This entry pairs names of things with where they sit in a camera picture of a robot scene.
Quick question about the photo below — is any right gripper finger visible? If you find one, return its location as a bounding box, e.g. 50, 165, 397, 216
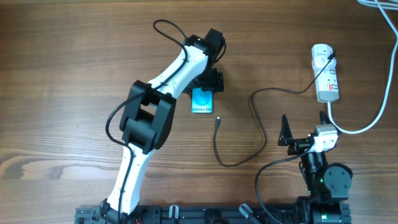
277, 114, 294, 146
320, 111, 341, 135

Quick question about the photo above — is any Galaxy S25 smartphone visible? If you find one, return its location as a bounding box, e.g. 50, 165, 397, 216
191, 88, 213, 114

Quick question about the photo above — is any black USB charging cable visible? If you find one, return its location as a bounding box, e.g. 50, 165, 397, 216
213, 50, 336, 168

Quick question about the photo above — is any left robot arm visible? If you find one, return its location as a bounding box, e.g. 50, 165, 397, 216
100, 29, 226, 223

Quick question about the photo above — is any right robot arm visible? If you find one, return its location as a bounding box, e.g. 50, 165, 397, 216
278, 112, 353, 224

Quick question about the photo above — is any white charger plug adapter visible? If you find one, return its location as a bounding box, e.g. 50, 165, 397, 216
312, 55, 336, 73

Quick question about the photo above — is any white power strip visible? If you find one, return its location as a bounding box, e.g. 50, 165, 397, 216
312, 44, 340, 103

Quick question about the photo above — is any white power strip cord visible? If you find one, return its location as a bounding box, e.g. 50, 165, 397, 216
326, 0, 398, 135

